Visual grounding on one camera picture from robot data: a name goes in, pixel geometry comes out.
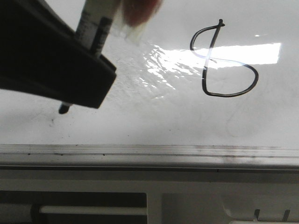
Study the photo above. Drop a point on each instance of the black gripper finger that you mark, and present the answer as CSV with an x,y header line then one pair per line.
x,y
39,55

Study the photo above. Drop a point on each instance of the white whiteboard marker black tip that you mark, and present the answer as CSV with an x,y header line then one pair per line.
x,y
93,23

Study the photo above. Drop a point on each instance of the red magnet taped to marker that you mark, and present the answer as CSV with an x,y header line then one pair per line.
x,y
132,17

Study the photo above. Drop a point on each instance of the white bar under table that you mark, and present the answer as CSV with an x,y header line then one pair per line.
x,y
93,210

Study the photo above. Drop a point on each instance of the white plastic base housing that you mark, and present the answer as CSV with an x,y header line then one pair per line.
x,y
171,197

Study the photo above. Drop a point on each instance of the whiteboard with aluminium frame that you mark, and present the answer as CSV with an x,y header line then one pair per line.
x,y
210,84

